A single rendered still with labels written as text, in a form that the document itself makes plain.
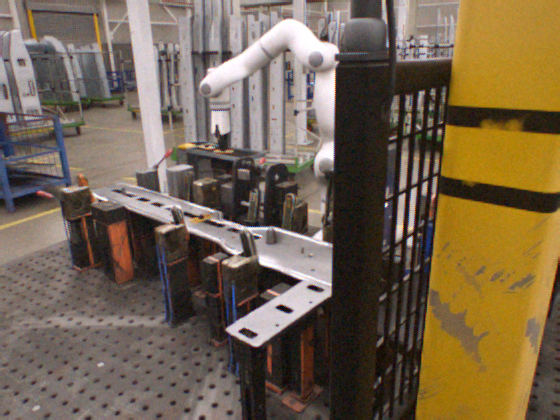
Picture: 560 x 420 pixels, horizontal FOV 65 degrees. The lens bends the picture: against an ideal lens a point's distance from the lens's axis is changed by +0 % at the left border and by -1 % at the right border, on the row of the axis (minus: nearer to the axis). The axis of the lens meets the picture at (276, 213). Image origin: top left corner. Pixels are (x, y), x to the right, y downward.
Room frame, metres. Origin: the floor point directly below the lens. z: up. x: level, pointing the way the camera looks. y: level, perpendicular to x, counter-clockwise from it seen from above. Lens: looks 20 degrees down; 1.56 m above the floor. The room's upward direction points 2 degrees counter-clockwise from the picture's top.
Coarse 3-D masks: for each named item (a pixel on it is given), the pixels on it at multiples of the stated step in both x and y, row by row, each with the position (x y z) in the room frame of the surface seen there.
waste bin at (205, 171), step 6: (198, 144) 4.52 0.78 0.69; (198, 156) 4.05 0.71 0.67; (204, 156) 4.06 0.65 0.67; (198, 162) 4.06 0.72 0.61; (204, 162) 4.07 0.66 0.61; (210, 162) 4.08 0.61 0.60; (204, 168) 4.07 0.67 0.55; (210, 168) 4.08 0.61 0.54; (198, 174) 4.08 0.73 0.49; (204, 174) 4.09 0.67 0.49; (210, 174) 4.10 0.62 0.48
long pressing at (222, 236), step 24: (96, 192) 1.87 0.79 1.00; (144, 192) 1.84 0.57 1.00; (168, 216) 1.53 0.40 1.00; (216, 216) 1.51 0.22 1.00; (216, 240) 1.30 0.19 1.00; (240, 240) 1.29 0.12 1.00; (264, 240) 1.28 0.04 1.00; (288, 240) 1.27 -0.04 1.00; (312, 240) 1.27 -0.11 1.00; (264, 264) 1.12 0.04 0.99; (288, 264) 1.11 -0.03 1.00; (312, 264) 1.10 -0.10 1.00
